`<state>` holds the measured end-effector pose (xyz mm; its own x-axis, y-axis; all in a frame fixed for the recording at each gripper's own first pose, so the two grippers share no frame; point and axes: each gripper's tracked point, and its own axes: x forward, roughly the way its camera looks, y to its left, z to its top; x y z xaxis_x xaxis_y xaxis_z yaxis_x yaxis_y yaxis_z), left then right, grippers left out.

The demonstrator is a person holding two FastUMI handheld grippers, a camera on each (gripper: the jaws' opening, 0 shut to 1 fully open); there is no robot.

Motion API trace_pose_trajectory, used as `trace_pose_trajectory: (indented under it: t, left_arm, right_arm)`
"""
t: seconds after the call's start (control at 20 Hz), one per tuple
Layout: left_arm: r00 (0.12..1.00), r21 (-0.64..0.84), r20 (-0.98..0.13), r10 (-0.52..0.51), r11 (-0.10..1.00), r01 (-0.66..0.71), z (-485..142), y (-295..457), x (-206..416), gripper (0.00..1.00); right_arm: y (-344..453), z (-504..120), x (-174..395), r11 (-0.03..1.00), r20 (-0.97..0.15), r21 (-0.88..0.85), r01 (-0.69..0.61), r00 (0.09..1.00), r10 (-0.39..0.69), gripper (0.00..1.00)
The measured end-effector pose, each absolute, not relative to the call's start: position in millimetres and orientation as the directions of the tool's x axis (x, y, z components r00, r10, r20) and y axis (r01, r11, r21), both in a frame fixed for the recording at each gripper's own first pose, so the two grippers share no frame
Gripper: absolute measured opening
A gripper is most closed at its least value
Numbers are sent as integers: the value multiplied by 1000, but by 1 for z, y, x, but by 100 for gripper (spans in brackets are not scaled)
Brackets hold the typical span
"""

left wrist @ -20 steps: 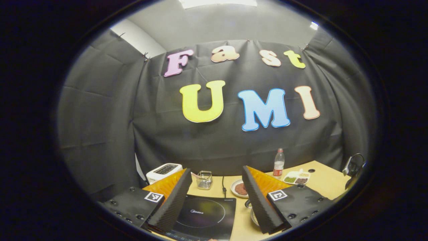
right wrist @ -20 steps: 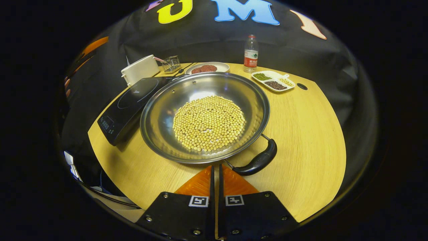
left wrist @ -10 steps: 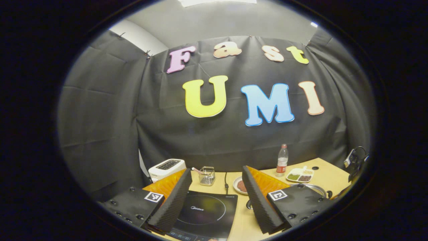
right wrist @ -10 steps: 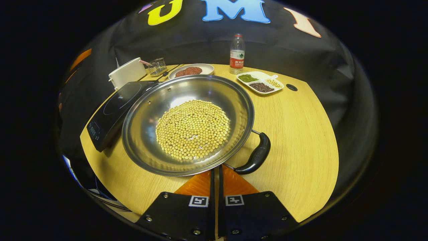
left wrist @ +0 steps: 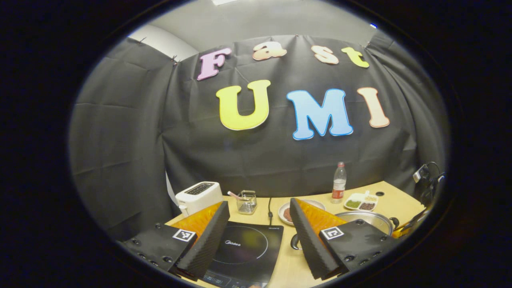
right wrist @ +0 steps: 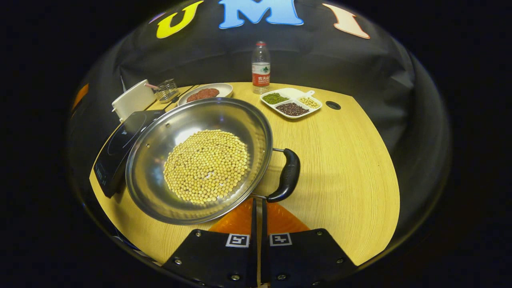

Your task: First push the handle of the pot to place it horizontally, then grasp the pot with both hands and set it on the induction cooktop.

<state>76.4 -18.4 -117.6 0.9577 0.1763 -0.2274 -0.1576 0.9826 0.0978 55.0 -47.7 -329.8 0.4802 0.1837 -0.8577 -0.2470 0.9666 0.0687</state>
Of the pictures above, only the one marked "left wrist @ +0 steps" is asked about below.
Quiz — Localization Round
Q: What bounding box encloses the small wire basket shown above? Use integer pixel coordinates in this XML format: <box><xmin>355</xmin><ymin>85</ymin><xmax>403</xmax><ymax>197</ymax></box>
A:
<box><xmin>236</xmin><ymin>190</ymin><xmax>258</xmax><ymax>215</ymax></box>

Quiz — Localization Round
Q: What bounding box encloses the clear plastic water bottle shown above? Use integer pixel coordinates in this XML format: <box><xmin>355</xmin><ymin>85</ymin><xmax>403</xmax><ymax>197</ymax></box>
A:
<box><xmin>331</xmin><ymin>162</ymin><xmax>348</xmax><ymax>204</ymax></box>

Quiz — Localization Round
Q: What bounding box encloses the white divided dish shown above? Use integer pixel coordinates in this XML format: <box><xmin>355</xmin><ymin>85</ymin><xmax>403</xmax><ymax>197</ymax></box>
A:
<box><xmin>344</xmin><ymin>191</ymin><xmax>379</xmax><ymax>212</ymax></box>

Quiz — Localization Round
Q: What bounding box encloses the white toaster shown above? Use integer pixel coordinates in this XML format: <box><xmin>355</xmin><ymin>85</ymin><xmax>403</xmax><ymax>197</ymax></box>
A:
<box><xmin>175</xmin><ymin>181</ymin><xmax>224</xmax><ymax>217</ymax></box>

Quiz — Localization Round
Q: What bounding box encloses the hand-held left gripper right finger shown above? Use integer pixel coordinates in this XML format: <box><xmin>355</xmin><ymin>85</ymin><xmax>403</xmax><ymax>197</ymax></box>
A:
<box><xmin>289</xmin><ymin>198</ymin><xmax>400</xmax><ymax>280</ymax></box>

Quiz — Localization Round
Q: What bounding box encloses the round white plate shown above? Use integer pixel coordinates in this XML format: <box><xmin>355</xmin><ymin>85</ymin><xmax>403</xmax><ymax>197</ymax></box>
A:
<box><xmin>278</xmin><ymin>199</ymin><xmax>327</xmax><ymax>227</ymax></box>

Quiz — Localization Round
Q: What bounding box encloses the stainless steel pot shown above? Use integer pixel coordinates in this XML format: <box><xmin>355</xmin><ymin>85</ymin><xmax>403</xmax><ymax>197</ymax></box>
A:
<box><xmin>290</xmin><ymin>210</ymin><xmax>400</xmax><ymax>251</ymax></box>

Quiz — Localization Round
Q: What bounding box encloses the black backdrop cloth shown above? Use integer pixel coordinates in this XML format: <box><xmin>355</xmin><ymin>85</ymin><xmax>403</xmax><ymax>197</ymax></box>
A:
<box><xmin>69</xmin><ymin>32</ymin><xmax>449</xmax><ymax>240</ymax></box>

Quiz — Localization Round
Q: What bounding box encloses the black induction cooktop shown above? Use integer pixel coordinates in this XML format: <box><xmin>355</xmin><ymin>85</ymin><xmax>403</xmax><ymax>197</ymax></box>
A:
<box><xmin>199</xmin><ymin>221</ymin><xmax>285</xmax><ymax>288</ymax></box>

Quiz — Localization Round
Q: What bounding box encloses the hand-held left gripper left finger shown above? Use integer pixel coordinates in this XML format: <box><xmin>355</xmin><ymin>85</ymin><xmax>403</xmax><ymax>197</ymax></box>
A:
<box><xmin>122</xmin><ymin>201</ymin><xmax>231</xmax><ymax>280</ymax></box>

